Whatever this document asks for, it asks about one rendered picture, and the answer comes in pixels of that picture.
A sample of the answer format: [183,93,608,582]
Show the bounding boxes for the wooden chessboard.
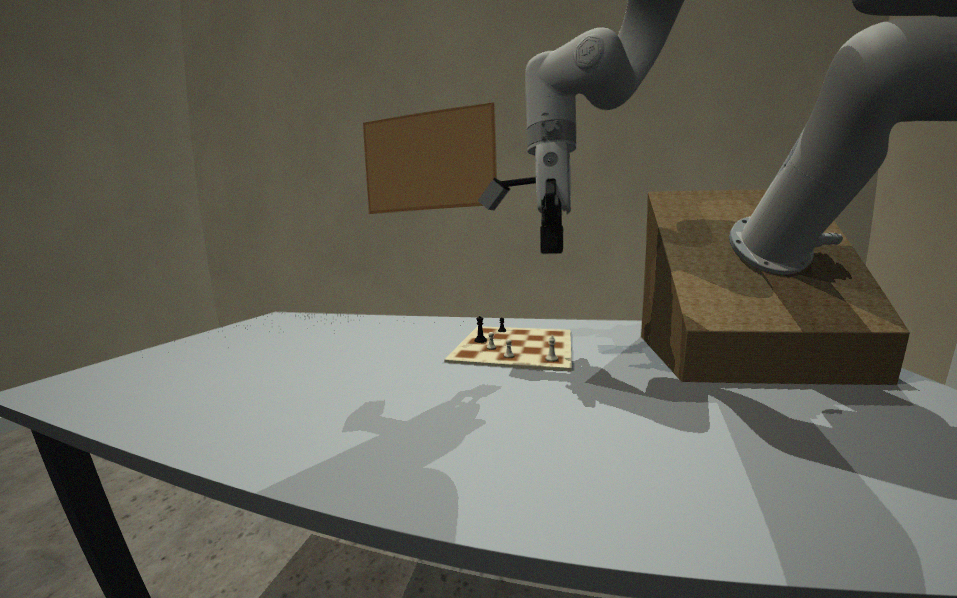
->
[444,326,572,371]

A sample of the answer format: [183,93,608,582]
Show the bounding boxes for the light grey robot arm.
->
[525,0,957,275]

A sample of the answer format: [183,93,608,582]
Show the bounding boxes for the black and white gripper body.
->
[527,139,576,214]

